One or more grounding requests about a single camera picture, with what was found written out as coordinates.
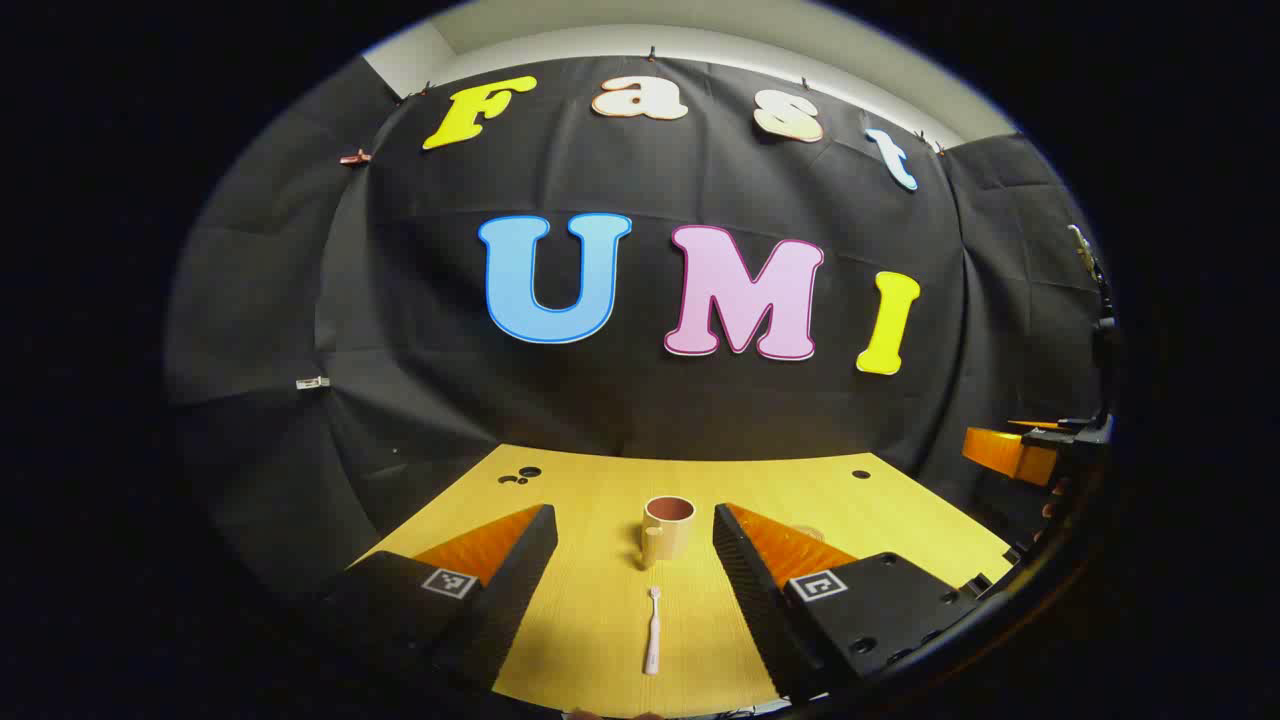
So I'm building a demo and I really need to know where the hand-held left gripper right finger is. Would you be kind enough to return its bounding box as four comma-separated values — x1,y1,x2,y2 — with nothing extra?
713,503,987,703

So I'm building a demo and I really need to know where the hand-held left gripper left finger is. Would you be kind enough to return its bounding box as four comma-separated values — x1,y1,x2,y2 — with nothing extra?
318,503,559,693

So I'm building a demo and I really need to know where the beige cup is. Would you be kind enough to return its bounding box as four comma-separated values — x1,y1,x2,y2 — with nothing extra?
641,495,697,571

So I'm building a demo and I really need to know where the pale pink toothbrush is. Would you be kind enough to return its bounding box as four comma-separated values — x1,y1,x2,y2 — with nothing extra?
643,586,664,676

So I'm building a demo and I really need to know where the black backdrop cloth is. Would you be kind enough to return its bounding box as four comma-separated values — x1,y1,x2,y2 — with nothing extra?
165,55,1116,601

